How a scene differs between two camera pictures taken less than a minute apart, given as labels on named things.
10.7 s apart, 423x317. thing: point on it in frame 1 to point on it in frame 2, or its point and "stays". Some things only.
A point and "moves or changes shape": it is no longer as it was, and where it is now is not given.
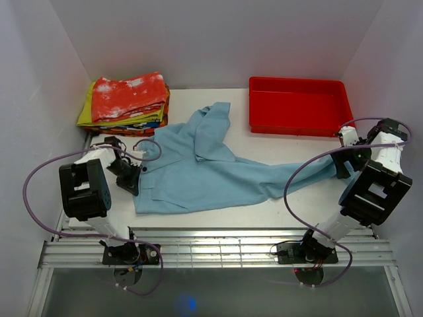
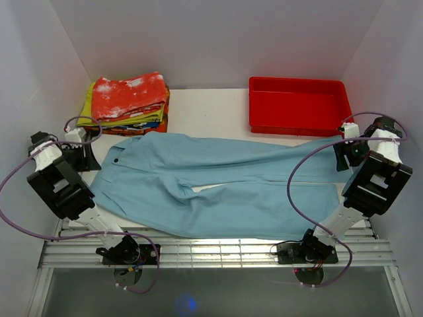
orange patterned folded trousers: x=138 y=129 stays
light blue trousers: x=191 y=166 moves or changes shape
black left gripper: x=130 y=184 to x=86 y=163
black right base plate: x=301 y=253 stays
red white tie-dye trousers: x=114 y=99 stays
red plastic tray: x=299 y=106 stays
